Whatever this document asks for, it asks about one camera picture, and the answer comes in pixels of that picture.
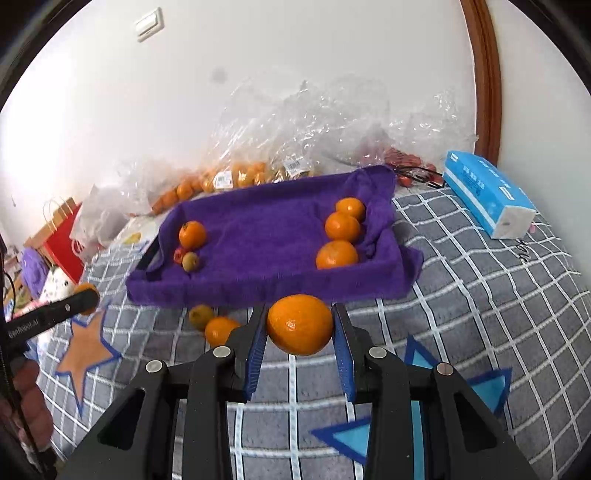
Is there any mandarin orange with green stem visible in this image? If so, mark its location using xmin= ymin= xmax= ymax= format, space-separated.
xmin=178 ymin=220 xmax=208 ymax=250

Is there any brown wooden door frame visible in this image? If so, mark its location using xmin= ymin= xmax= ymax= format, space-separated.
xmin=459 ymin=0 xmax=503 ymax=168

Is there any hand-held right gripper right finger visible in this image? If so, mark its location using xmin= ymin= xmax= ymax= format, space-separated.
xmin=331 ymin=302 xmax=539 ymax=480

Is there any white plastic bag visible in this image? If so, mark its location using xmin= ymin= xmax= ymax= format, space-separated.
xmin=69 ymin=185 xmax=134 ymax=252

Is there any grey plaid blanket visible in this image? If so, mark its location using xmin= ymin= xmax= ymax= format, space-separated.
xmin=34 ymin=187 xmax=591 ymax=480

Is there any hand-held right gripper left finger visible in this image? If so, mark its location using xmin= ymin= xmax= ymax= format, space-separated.
xmin=69 ymin=302 xmax=269 ymax=480

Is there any clear bag of brown fruits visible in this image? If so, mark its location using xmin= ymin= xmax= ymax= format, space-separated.
xmin=272 ymin=154 xmax=315 ymax=182

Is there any person's left hand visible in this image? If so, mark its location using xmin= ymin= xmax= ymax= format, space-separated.
xmin=10 ymin=359 xmax=55 ymax=457

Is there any purple towel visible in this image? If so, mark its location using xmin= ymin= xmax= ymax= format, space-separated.
xmin=126 ymin=165 xmax=424 ymax=309

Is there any large mandarin orange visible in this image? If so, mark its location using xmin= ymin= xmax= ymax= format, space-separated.
xmin=266 ymin=294 xmax=334 ymax=356

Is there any bag of red fruits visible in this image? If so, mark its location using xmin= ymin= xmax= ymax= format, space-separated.
xmin=360 ymin=138 xmax=437 ymax=188

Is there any crumpled clear plastic wrap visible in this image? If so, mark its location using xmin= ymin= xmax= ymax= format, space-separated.
xmin=210 ymin=76 xmax=478 ymax=177

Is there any small round orange fruit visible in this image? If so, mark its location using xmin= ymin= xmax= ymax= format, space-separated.
xmin=74 ymin=283 xmax=101 ymax=316

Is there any clear labelled bag of oranges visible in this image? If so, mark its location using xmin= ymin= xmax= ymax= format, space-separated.
xmin=201 ymin=159 xmax=278 ymax=193

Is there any brown paper bag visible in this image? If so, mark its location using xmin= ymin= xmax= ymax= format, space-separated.
xmin=23 ymin=197 xmax=84 ymax=250

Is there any purple cloth bundle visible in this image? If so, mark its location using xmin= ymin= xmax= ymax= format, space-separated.
xmin=19 ymin=247 xmax=49 ymax=300

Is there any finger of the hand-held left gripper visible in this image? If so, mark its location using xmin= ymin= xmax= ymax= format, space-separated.
xmin=41 ymin=291 xmax=100 ymax=326

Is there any blue tissue pack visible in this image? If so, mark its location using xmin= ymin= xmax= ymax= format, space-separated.
xmin=442 ymin=150 xmax=537 ymax=240

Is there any pinkish plastic bag of oranges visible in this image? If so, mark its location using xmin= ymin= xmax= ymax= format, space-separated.
xmin=115 ymin=159 xmax=206 ymax=216

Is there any white wall switch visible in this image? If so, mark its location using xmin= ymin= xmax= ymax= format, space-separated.
xmin=135 ymin=6 xmax=165 ymax=43

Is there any red gift bag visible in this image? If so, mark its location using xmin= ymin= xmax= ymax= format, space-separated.
xmin=39 ymin=215 xmax=87 ymax=285

